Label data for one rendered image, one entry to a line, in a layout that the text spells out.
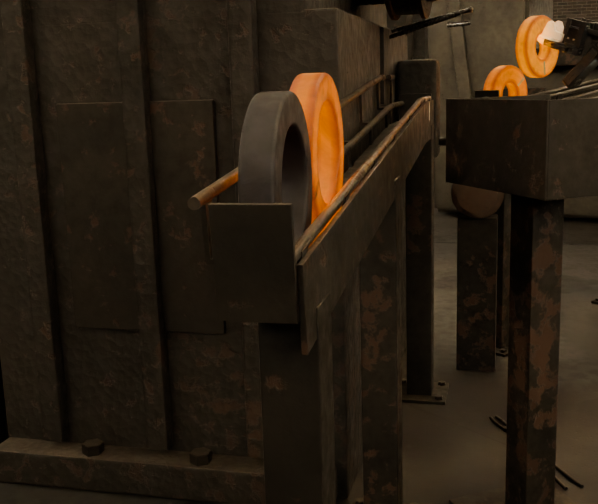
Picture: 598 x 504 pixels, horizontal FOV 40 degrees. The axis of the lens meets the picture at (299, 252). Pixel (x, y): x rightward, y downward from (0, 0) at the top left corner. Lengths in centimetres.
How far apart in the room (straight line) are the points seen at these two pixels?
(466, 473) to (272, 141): 110
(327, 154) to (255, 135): 32
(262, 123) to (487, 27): 387
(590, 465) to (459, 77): 309
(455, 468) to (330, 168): 85
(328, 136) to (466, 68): 355
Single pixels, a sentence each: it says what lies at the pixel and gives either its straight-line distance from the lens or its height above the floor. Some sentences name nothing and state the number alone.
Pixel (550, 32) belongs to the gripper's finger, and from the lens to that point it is 221.
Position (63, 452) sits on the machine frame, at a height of 7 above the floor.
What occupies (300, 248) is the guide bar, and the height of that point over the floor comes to 61.
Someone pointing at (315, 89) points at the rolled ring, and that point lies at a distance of 91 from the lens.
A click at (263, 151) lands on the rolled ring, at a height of 70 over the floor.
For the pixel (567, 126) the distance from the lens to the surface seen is 121.
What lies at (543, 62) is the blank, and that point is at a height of 78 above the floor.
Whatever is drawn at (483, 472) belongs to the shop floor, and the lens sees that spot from 170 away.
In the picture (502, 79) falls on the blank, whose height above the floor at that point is 75.
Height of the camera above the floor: 75
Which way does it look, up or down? 12 degrees down
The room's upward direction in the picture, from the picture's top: 2 degrees counter-clockwise
